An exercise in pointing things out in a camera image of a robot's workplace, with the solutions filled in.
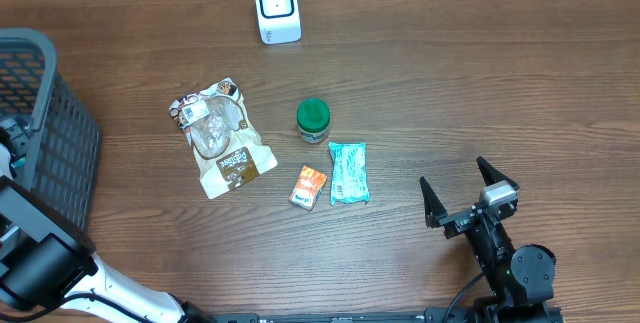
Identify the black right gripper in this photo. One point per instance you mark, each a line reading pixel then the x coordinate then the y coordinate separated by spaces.
pixel 459 222

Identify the orange small box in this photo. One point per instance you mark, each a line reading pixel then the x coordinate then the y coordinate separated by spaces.
pixel 308 188

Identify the brown white snack pouch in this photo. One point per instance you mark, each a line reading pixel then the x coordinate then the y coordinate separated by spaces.
pixel 227 148

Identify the teal box in basket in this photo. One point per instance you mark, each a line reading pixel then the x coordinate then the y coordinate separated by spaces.
pixel 18 163

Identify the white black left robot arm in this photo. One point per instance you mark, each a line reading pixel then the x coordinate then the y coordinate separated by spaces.
pixel 48 262

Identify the grey plastic mesh basket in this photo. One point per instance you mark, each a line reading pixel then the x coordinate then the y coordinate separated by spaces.
pixel 63 155

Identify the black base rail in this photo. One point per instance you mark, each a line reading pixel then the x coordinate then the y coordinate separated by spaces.
pixel 340 317

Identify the green lid spice jar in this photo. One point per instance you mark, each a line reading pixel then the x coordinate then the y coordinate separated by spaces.
pixel 313 119

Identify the white barcode scanner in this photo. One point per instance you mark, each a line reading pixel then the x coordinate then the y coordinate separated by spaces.
pixel 278 21

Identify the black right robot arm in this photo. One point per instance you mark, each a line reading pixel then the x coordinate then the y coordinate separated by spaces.
pixel 514 284

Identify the teal white packet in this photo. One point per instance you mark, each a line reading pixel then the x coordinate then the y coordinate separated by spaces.
pixel 349 178

